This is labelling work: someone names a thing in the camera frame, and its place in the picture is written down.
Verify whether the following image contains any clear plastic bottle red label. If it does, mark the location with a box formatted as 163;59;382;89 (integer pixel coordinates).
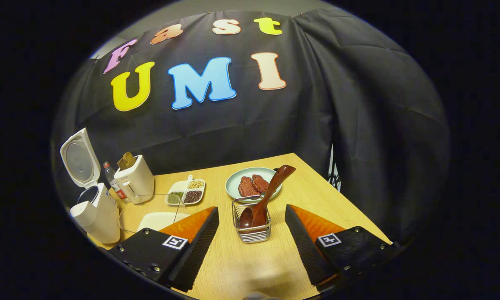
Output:
103;162;128;205

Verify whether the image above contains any white rice cooker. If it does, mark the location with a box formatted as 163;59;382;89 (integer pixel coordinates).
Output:
60;127;122;244

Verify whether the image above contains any white toaster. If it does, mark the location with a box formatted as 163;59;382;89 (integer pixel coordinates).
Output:
114;155;155;205

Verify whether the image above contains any red meat steak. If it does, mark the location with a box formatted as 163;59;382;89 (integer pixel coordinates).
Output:
238;176;260;198
252;174;270;195

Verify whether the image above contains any pile of white rice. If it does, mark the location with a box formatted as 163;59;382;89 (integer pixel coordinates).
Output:
137;212;191;233

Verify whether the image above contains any clear glass container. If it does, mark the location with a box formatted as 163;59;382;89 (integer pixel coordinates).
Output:
116;193;192;235

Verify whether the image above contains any metal wire chopstick holder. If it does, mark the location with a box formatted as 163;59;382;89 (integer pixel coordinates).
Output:
232;195;272;243

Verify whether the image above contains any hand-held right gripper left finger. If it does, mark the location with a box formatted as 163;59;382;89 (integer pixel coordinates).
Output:
107;206;220;292

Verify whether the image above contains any white divided dish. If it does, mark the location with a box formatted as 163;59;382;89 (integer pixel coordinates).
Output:
165;175;206;206

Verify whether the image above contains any pale green plate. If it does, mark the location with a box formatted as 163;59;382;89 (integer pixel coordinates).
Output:
226;167;283;204

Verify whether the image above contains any brown wooden spoon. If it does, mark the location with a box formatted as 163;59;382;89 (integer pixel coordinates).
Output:
238;165;296;230

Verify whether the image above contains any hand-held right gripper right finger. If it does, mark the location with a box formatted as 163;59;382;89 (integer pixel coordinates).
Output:
284;204;400;287

